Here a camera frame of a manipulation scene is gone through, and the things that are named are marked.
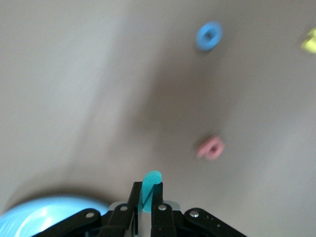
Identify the blue round plate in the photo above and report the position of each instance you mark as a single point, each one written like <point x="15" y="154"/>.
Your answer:
<point x="37" y="214"/>

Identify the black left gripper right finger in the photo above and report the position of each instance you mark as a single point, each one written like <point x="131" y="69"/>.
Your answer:
<point x="163" y="222"/>

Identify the pink foam letter p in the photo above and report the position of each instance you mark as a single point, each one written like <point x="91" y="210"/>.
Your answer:
<point x="206" y="148"/>

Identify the yellow foam letter n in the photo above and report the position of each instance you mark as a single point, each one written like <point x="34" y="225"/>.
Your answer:
<point x="309" y="42"/>

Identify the blue foam letter o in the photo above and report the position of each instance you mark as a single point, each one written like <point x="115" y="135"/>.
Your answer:
<point x="201" y="42"/>

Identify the teal foam letter j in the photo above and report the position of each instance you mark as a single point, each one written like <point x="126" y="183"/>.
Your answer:
<point x="149" y="182"/>

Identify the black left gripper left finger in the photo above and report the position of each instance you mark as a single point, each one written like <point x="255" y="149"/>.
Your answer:
<point x="118" y="219"/>

